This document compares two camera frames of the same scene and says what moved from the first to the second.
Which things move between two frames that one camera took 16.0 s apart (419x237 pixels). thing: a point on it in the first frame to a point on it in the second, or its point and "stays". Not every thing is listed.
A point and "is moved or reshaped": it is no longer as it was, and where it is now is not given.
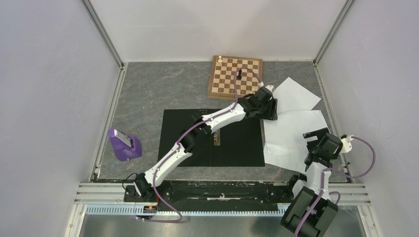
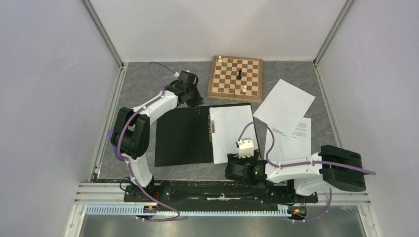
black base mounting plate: (215, 196) stays
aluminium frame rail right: (347, 4) stays
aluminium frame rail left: (103, 32) stays
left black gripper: (272, 114) to (198, 100)
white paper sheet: (285, 146) to (227, 125)
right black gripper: (319, 133) to (233, 157)
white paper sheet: (292, 97) is moved or reshaped
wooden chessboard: (221, 77) stays
